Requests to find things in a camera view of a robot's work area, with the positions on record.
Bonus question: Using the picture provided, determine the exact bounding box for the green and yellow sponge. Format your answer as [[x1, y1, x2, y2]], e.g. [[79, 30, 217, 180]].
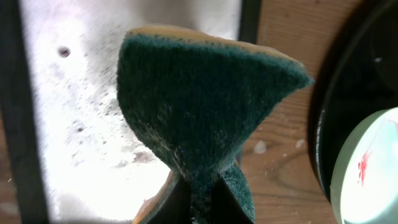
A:
[[117, 26, 313, 223]]

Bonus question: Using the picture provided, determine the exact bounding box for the rectangular black soap tray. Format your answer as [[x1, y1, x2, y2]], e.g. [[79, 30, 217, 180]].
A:
[[18, 0, 258, 223]]

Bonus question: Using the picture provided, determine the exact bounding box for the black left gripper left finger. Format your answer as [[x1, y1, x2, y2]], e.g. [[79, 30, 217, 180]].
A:
[[148, 179, 191, 224]]

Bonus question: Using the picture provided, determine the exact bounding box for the light green plate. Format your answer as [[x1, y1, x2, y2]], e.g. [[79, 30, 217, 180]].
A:
[[330, 108, 397, 224]]

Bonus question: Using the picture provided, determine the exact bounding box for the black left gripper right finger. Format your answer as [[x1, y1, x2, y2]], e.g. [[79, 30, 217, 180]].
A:
[[214, 179, 253, 224]]

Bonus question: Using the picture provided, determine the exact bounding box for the round black tray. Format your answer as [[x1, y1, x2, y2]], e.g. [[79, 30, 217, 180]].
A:
[[308, 0, 397, 198]]

